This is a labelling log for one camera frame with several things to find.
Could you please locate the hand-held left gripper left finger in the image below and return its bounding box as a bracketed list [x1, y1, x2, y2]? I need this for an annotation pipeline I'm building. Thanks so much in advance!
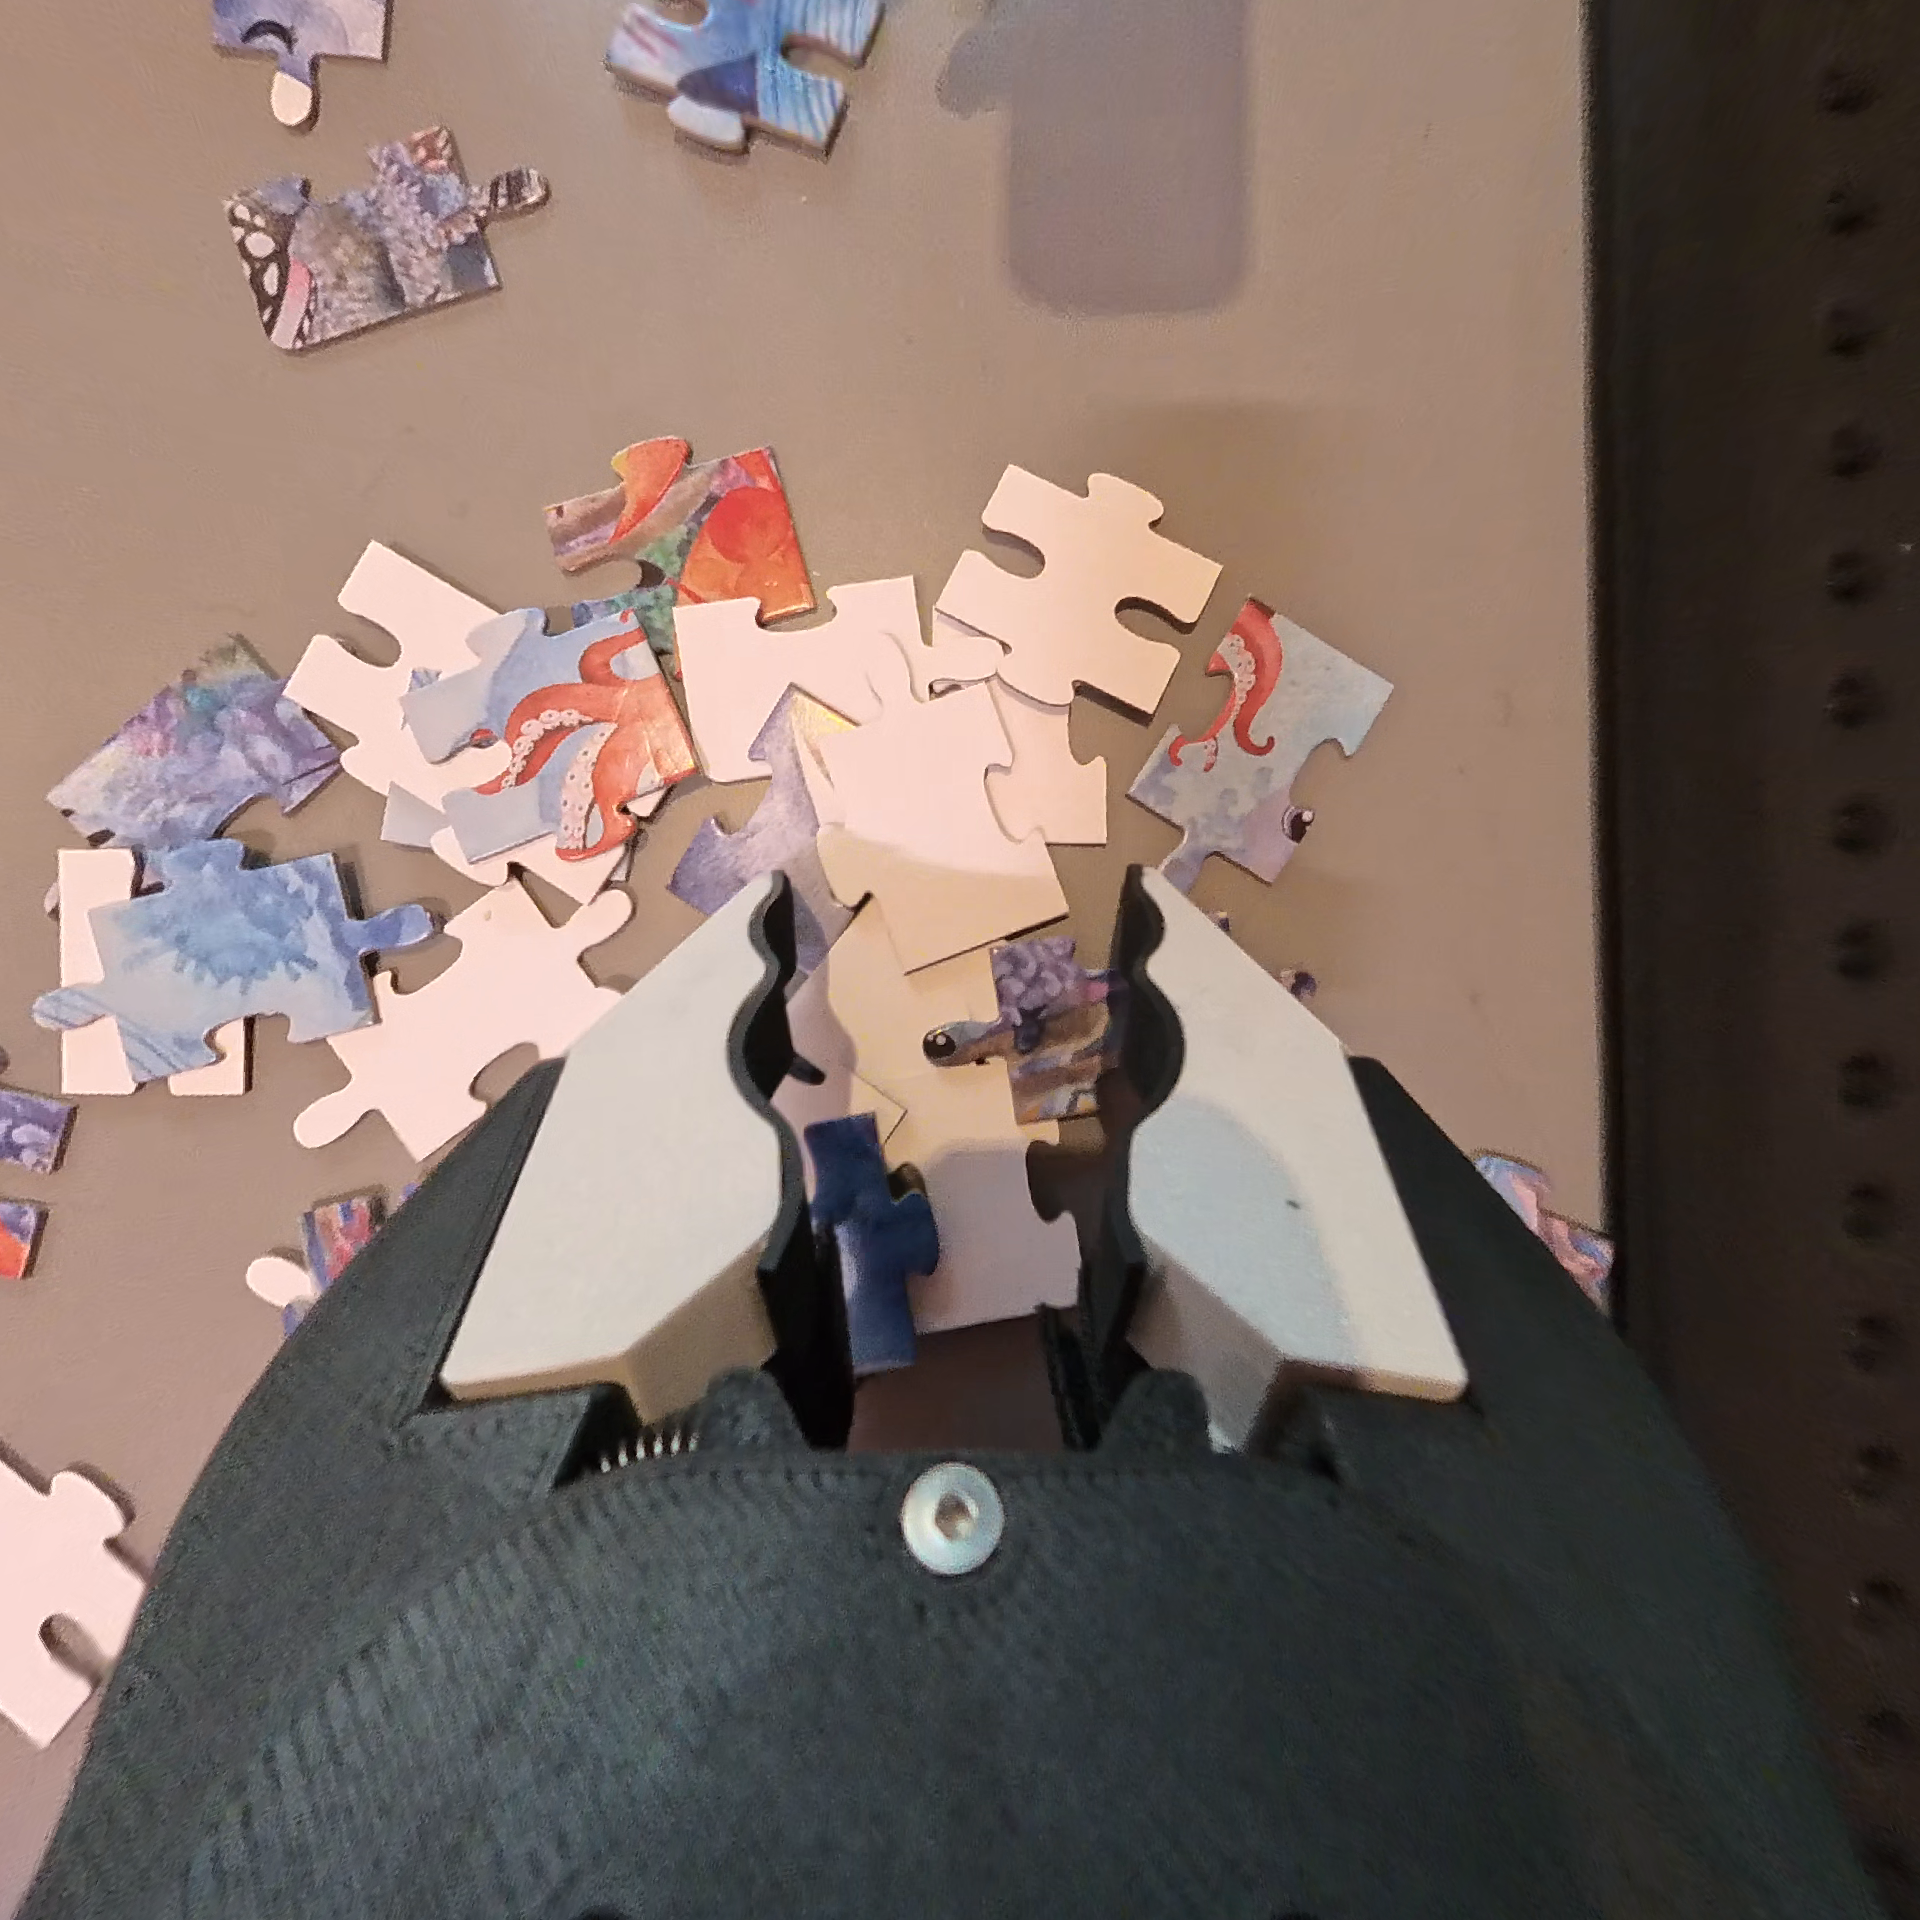
[439, 870, 857, 1448]

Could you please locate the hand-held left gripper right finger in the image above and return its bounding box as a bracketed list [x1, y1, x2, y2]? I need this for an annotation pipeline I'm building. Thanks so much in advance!
[1035, 860, 1471, 1451]

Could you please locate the pile of jigsaw puzzle pieces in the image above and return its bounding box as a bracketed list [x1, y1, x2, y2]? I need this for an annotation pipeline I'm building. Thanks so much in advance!
[0, 0, 1618, 1749]

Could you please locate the dark perforated panel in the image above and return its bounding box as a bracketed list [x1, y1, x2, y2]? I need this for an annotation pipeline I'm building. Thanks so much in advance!
[1587, 0, 1920, 1920]

